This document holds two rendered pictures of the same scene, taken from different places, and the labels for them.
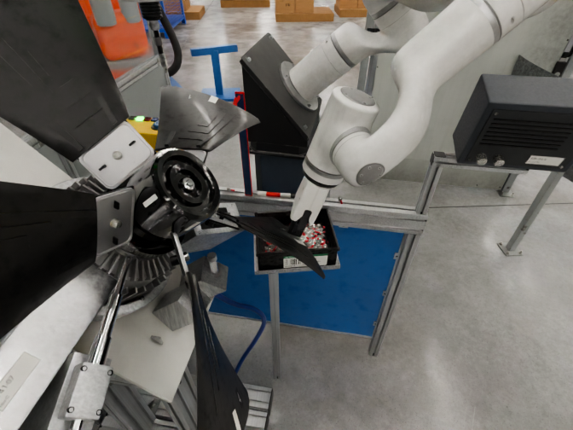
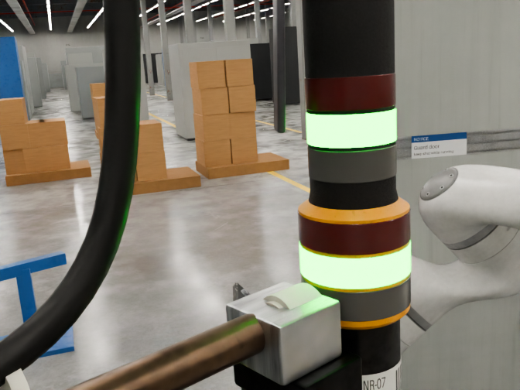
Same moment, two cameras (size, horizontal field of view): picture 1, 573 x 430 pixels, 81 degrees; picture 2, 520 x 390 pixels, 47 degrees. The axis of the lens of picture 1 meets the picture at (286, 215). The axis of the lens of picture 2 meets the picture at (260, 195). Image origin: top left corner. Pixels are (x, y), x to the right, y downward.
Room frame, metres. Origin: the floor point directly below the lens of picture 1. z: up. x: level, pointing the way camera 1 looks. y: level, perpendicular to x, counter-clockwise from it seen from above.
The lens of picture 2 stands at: (0.30, 0.27, 1.63)
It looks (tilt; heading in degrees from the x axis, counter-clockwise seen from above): 13 degrees down; 345
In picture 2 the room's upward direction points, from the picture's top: 4 degrees counter-clockwise
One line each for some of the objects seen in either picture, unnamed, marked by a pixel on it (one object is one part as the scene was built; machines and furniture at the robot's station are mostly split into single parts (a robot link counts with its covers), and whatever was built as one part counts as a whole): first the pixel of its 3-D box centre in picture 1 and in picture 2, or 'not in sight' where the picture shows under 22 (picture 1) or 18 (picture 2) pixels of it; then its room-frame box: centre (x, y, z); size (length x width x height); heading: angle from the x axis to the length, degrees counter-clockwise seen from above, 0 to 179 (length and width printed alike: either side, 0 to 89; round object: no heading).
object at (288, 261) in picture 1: (294, 238); not in sight; (0.68, -0.02, 0.85); 0.22 x 0.17 x 0.07; 96
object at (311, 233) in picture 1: (295, 241); not in sight; (0.68, -0.03, 0.83); 0.19 x 0.14 x 0.04; 96
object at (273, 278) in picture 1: (274, 326); not in sight; (0.67, 0.04, 0.40); 0.03 x 0.03 x 0.80; 5
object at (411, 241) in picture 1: (389, 302); not in sight; (0.78, -0.40, 0.39); 0.04 x 0.04 x 0.78; 80
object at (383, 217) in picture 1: (280, 206); not in sight; (0.85, 0.02, 0.82); 0.90 x 0.04 x 0.08; 80
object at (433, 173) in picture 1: (429, 184); not in sight; (0.78, -0.40, 0.96); 0.03 x 0.03 x 0.20; 80
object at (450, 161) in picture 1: (478, 162); not in sight; (0.76, -0.51, 1.04); 0.24 x 0.03 x 0.03; 80
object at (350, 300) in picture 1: (281, 278); not in sight; (0.85, 0.02, 0.45); 0.82 x 0.02 x 0.66; 80
